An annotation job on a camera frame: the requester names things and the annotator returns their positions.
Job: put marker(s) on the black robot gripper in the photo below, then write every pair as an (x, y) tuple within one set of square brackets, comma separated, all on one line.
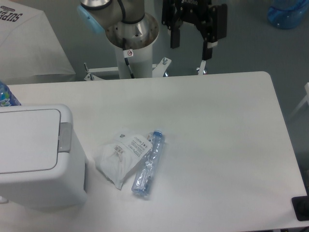
[(210, 20)]

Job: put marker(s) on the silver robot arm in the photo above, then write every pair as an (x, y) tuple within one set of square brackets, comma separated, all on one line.
[(109, 12)]

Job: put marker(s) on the grey trash can push button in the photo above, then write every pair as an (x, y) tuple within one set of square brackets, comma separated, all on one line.
[(64, 138)]

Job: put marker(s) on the white trash can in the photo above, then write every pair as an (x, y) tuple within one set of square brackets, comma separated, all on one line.
[(32, 171)]

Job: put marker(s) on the blue water jug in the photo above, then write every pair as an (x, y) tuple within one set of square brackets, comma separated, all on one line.
[(287, 14)]

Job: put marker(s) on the white packaged face mask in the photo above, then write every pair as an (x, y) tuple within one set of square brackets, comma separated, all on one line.
[(117, 158)]

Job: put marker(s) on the crushed clear plastic bottle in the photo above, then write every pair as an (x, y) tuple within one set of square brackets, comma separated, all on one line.
[(148, 165)]

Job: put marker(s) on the blue labelled bottle at left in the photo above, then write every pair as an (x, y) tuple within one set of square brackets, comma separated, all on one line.
[(7, 98)]

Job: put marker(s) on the black device at table edge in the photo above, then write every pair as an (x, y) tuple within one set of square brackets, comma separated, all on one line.
[(301, 207)]

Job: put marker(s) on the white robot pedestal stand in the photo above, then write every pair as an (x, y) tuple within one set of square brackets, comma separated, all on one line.
[(133, 46)]

